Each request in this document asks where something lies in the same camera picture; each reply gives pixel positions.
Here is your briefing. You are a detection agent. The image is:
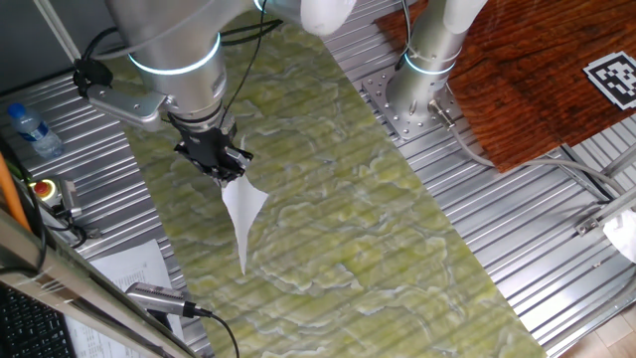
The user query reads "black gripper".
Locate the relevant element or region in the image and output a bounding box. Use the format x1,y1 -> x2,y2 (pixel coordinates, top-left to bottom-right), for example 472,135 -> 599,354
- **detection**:
173,126 -> 254,188

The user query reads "printed white paper sheet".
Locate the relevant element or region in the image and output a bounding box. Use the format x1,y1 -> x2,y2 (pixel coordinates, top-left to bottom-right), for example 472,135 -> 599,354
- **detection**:
64,238 -> 186,358

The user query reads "green marble pattern mat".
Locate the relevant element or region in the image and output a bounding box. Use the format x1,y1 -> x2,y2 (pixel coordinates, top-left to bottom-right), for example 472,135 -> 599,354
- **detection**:
96,19 -> 548,358

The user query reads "red yellow emergency stop button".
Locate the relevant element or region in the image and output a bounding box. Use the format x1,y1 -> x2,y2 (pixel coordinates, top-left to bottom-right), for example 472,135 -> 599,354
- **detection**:
27,176 -> 83,220

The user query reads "clear plastic water bottle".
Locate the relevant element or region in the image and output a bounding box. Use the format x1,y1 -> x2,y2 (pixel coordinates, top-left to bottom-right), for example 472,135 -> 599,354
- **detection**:
6,102 -> 65,160

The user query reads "orange tube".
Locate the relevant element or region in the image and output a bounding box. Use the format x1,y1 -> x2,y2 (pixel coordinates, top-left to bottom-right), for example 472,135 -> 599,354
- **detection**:
0,151 -> 32,233

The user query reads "slanted aluminium pole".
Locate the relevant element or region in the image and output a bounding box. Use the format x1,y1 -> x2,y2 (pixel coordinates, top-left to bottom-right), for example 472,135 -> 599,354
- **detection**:
32,0 -> 83,64

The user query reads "black keyboard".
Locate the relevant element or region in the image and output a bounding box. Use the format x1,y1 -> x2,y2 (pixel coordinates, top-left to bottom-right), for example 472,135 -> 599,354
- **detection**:
0,282 -> 79,358

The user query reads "brown wooden board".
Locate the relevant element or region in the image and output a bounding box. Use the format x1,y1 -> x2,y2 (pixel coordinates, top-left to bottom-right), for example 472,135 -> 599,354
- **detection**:
375,0 -> 636,174

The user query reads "black white fiducial marker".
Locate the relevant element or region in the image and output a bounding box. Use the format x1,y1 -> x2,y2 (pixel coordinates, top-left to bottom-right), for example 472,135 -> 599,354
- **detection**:
582,51 -> 636,111

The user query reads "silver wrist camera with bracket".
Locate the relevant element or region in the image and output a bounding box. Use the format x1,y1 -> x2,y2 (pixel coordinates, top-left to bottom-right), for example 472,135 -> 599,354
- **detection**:
73,58 -> 168,133

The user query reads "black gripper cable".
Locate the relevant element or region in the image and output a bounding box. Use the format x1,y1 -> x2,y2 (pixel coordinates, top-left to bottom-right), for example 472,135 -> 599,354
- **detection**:
218,0 -> 285,126

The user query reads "silver depth camera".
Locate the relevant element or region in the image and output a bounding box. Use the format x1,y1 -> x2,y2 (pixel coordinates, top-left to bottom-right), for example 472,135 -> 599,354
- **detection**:
123,281 -> 198,319

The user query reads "black camera cable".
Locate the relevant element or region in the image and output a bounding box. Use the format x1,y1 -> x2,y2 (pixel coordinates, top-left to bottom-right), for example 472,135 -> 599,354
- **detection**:
191,306 -> 241,358

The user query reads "black cable bundle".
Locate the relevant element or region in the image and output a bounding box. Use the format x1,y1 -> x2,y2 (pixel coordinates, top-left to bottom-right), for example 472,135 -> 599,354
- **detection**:
0,178 -> 103,279

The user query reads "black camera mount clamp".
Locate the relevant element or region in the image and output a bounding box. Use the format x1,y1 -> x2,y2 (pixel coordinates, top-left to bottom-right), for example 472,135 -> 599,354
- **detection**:
146,307 -> 175,332

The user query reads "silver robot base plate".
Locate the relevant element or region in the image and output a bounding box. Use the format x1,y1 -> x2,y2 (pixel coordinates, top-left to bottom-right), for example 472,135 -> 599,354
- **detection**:
361,67 -> 471,142

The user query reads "aluminium frame beam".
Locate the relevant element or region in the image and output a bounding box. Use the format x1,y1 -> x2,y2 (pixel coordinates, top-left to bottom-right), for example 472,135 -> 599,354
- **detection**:
0,208 -> 200,358

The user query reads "grey robot power cable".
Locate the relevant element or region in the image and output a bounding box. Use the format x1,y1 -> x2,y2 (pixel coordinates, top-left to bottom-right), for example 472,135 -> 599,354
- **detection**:
427,98 -> 627,196

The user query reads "aluminium profile frame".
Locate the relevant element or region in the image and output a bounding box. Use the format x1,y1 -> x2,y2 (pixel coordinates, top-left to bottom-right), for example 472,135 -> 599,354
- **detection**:
558,143 -> 636,238

